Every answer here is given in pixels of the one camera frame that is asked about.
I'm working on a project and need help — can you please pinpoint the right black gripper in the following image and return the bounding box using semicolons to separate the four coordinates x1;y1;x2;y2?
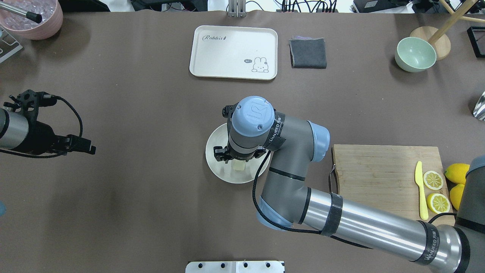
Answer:
213;104;266;164

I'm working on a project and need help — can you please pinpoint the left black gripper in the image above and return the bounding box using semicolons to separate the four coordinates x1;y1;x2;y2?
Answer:
3;89;96;156

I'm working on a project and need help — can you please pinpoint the round white plate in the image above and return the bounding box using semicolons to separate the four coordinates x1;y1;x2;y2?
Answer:
205;123;264;184

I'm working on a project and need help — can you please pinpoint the white steamed bun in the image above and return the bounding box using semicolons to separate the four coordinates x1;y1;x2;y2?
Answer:
232;160;246;171

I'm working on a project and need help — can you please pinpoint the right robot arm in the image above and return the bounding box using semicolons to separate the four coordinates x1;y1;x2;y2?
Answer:
213;96;485;273

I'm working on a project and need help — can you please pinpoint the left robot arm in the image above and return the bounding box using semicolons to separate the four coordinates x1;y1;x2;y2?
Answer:
0;89;96;159

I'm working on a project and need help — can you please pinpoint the cream rabbit tray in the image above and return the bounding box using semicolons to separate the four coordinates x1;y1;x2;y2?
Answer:
189;25;278;80

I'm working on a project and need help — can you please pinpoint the folded grey cloth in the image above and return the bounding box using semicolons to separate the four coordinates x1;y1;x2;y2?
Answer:
289;36;327;69

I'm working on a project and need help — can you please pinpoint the metal rod black tip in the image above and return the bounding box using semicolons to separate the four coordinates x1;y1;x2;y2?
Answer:
0;1;43;23

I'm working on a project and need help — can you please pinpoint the pink bowl with ice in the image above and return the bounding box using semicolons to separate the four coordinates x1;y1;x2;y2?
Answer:
0;0;63;40

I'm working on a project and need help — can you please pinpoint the wooden cutting board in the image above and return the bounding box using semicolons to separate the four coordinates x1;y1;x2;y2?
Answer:
332;144;443;220

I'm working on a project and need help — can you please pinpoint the yellow plastic knife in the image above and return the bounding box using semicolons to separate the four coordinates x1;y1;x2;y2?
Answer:
414;161;429;221

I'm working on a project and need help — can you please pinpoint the lemon half slice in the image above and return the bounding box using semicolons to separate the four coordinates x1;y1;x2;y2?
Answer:
423;171;445;190
426;193;451;214

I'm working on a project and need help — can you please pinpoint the mint green bowl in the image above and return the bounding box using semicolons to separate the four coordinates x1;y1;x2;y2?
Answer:
394;37;438;73

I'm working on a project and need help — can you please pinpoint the whole yellow lemon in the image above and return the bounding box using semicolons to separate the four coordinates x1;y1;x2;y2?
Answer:
444;163;471;185
449;184;465;211

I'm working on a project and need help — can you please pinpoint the wooden mug tree stand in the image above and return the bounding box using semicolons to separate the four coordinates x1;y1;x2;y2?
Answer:
410;0;484;60

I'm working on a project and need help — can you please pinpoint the metal scoop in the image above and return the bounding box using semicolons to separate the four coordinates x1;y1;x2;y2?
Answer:
472;92;485;121

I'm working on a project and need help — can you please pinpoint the black camera cable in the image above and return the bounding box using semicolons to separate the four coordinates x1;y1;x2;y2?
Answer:
45;94;84;139

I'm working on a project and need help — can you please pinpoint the metal cutting board handle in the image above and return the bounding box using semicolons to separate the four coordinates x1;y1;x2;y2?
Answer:
329;163;338;198

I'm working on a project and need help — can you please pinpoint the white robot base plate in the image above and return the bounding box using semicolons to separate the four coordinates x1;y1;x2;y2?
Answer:
185;260;286;273

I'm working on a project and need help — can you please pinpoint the white wire cup rack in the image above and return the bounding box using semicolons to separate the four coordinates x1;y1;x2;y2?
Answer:
0;27;23;63

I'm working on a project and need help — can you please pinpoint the black tray frame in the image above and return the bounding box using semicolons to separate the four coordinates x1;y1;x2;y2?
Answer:
466;26;485;58

